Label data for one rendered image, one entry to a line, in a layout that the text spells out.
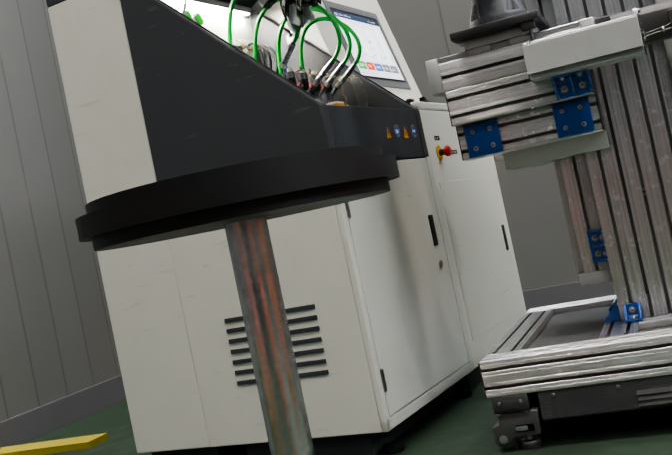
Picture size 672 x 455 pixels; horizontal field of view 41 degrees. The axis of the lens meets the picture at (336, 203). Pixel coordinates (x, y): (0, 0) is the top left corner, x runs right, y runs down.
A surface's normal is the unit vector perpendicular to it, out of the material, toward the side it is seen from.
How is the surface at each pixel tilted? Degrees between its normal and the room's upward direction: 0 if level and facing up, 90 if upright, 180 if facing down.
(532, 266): 90
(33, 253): 90
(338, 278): 90
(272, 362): 90
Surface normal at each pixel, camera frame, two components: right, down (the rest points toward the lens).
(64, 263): 0.92, -0.20
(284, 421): 0.01, -0.03
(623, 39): -0.35, 0.04
